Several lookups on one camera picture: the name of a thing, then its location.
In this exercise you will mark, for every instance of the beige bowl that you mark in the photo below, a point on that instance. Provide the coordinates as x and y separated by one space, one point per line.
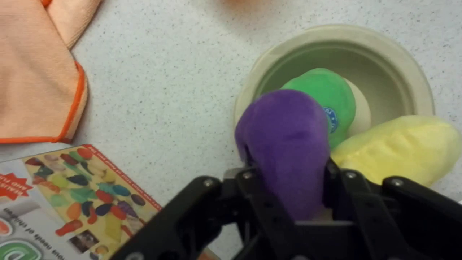
384 71

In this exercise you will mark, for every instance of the colourful toy set box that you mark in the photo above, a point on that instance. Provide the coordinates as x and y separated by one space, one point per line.
70 203

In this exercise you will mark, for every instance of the yellow plush toy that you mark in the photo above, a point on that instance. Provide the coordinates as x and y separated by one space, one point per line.
418 147

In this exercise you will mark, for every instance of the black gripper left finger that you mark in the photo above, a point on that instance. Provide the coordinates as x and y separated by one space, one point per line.
196 215

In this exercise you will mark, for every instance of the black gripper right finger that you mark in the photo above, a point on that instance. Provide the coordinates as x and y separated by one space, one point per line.
398 218

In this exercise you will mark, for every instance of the orange cloth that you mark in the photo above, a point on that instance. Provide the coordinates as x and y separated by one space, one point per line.
42 85

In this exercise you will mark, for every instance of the purple plush toy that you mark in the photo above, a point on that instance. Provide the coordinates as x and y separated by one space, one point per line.
284 136

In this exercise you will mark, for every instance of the green plush toy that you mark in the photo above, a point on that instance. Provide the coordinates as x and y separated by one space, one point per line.
345 107

